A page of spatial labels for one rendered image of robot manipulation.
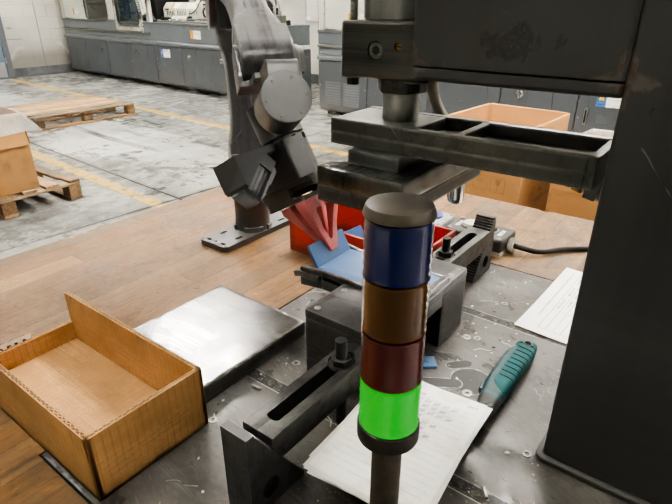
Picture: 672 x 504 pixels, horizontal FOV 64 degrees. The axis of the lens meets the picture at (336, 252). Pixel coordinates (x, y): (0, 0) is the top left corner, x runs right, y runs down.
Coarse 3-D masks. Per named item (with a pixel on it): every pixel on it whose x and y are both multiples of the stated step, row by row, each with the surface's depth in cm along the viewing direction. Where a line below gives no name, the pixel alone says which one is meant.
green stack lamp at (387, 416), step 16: (368, 400) 32; (384, 400) 31; (400, 400) 31; (416, 400) 32; (368, 416) 32; (384, 416) 32; (400, 416) 32; (416, 416) 33; (368, 432) 33; (384, 432) 32; (400, 432) 32
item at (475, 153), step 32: (384, 96) 53; (416, 96) 52; (352, 128) 54; (384, 128) 52; (416, 128) 50; (448, 128) 55; (480, 128) 51; (512, 128) 51; (544, 128) 50; (352, 160) 54; (384, 160) 52; (416, 160) 53; (448, 160) 49; (480, 160) 47; (512, 160) 45; (544, 160) 43; (576, 160) 42; (320, 192) 55; (352, 192) 52; (384, 192) 50; (416, 192) 51; (448, 192) 57
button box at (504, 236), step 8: (456, 224) 95; (456, 232) 93; (496, 232) 91; (504, 232) 92; (512, 232) 92; (496, 240) 89; (504, 240) 89; (512, 240) 90; (496, 248) 89; (504, 248) 90; (512, 248) 90; (520, 248) 90; (528, 248) 89; (552, 248) 91; (560, 248) 91; (568, 248) 91; (576, 248) 91; (584, 248) 91; (496, 256) 90
